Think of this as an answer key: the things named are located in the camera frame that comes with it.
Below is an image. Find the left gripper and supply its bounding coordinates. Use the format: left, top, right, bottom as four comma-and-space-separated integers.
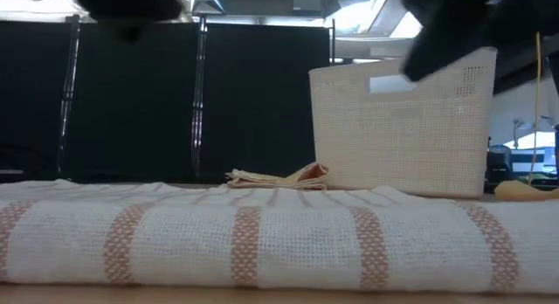
72, 0, 185, 44

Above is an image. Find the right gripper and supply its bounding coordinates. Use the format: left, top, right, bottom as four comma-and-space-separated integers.
401, 0, 497, 82

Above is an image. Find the white plastic basket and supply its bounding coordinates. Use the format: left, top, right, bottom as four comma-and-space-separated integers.
307, 45, 499, 199

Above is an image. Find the plain yellow towel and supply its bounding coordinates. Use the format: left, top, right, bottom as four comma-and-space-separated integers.
493, 179, 559, 203

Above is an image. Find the orange grid-pattern towel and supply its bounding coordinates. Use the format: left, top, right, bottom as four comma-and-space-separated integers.
224, 161, 330, 192

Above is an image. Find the white striped towel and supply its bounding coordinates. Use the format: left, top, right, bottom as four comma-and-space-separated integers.
0, 178, 559, 295

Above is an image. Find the black slanted beam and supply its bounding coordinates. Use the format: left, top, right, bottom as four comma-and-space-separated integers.
492, 31, 559, 96

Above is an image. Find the black partition panel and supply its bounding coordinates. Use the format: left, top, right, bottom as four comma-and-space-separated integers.
65, 15, 204, 185
191, 15, 336, 185
0, 15, 73, 185

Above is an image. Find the black round device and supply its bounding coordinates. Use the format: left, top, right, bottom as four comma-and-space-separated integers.
486, 144, 515, 195

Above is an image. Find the silver ventilation duct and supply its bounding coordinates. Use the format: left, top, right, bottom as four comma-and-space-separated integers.
187, 0, 228, 17

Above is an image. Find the yellow cable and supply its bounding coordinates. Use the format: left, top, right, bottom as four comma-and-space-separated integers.
528, 31, 542, 186

